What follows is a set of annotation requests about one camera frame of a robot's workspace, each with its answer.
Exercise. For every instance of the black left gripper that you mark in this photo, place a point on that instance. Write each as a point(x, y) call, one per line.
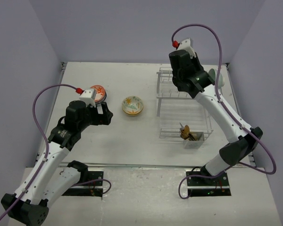
point(104, 118)

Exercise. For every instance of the white bowl orange floral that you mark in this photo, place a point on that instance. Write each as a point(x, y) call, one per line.
point(101, 94)

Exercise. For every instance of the white bowl yellow dots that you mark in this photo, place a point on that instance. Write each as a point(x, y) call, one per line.
point(132, 113)

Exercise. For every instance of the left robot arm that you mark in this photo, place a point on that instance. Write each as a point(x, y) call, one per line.
point(31, 202)

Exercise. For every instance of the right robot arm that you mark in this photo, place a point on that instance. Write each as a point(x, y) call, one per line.
point(189, 76)

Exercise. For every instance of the silver cutlery holder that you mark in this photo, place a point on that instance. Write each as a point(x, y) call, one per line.
point(199, 139)

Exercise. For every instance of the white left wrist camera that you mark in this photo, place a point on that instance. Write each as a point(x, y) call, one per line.
point(87, 96)

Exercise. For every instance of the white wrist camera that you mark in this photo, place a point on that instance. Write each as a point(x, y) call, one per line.
point(186, 45)
point(87, 96)

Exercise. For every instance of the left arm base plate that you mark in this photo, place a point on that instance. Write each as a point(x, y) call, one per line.
point(94, 189)

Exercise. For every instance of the white wire dish rack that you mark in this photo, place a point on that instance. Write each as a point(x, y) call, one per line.
point(176, 109)

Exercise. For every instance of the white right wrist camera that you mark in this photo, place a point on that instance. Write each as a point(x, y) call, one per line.
point(186, 45)

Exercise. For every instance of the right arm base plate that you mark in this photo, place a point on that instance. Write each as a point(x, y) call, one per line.
point(202, 187)

